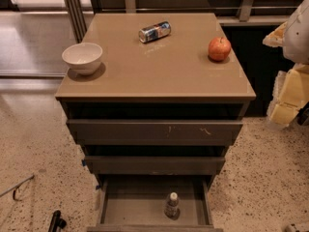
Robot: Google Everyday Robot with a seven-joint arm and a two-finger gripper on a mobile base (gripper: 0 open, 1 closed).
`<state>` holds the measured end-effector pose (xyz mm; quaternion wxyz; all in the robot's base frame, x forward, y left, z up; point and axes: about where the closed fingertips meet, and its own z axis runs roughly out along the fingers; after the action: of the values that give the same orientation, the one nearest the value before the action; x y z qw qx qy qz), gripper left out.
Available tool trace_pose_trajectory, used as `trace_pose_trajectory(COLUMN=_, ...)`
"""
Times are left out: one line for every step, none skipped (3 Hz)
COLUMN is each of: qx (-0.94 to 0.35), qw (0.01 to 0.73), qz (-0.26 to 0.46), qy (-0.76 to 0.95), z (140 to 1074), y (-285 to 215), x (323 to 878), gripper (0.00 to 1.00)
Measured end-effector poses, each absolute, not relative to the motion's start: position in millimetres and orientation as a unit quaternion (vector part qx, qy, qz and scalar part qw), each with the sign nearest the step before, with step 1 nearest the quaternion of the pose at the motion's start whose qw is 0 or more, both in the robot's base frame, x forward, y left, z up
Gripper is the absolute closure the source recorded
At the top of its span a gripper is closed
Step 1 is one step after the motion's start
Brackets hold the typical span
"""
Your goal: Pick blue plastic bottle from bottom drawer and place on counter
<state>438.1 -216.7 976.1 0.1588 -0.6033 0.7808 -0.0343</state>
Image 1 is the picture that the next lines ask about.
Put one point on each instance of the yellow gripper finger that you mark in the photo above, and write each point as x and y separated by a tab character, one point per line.
290	94

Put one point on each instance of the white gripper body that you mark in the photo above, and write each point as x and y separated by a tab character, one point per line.
298	36

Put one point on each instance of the clear plastic bottle white cap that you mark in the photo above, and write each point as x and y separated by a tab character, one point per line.
171	208

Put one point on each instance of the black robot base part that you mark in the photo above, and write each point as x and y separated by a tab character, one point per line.
57	223

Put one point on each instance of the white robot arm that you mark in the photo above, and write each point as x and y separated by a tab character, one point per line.
296	38

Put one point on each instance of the brown drawer cabinet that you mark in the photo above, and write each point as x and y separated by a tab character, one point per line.
170	79

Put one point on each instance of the open bottom grey drawer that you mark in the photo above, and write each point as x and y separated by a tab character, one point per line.
132	203

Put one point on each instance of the middle grey drawer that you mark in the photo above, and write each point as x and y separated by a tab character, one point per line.
154	165

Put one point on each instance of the top grey drawer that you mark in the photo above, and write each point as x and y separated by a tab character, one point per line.
154	132

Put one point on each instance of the dark object at right edge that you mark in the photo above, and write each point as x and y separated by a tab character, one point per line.
303	116

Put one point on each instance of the red apple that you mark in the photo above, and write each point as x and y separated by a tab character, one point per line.
219	48

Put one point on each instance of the silver blue soda can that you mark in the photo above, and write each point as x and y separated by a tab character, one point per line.
154	32

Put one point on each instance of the white ceramic bowl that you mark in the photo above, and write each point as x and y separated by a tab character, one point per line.
83	58

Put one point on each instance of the thin metal rod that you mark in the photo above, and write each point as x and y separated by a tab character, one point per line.
16	186

